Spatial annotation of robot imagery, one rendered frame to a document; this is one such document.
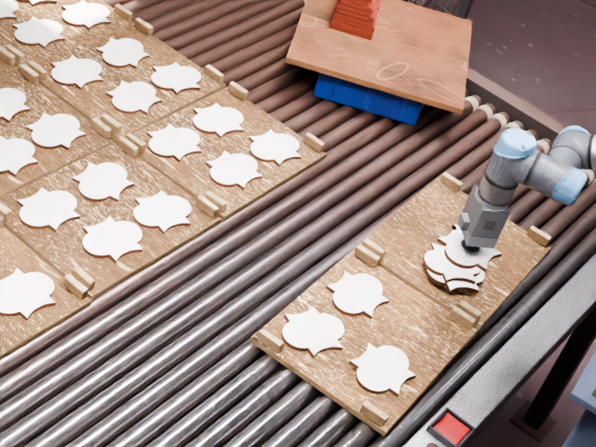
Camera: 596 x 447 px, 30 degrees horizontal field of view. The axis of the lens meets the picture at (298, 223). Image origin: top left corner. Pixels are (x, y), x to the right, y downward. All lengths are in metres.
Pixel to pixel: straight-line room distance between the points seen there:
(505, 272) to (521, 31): 3.19
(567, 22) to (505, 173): 3.82
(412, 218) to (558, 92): 2.73
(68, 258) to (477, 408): 0.94
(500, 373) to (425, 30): 1.22
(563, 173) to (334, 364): 0.62
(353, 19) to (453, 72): 0.32
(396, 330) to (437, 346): 0.10
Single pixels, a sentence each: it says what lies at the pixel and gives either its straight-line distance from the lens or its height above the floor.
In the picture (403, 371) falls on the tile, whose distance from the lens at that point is 2.40.
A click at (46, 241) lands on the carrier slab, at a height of 0.94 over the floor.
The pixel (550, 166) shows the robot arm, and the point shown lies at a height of 1.41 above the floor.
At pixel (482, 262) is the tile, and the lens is 2.44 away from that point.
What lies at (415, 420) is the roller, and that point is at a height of 0.92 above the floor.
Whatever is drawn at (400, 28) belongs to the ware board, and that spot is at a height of 1.04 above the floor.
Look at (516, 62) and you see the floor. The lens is 5.55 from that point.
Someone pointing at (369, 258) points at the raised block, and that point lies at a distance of 2.61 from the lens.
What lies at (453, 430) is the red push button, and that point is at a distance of 2.36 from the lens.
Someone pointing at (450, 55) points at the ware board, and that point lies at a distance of 3.28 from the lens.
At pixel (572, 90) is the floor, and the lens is 5.50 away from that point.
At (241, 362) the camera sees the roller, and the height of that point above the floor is 0.91.
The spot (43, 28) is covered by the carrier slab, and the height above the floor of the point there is 0.95.
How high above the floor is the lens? 2.65
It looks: 40 degrees down
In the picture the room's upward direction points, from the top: 17 degrees clockwise
